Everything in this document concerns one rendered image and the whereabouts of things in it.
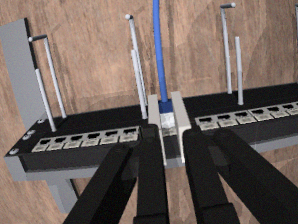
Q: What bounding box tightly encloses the white ethernet plug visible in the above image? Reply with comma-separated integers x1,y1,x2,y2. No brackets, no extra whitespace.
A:
158,99,175,128

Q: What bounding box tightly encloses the dark grey patch panel rack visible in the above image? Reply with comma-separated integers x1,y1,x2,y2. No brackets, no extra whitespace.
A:
0,3,298,213

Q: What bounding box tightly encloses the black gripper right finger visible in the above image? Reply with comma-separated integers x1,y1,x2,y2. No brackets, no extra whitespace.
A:
170,91,298,224

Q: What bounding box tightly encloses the blue patch cable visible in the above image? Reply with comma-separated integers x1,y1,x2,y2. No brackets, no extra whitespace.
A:
153,0,168,102

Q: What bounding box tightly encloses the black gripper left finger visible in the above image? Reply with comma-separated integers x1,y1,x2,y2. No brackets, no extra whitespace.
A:
63,94,170,224

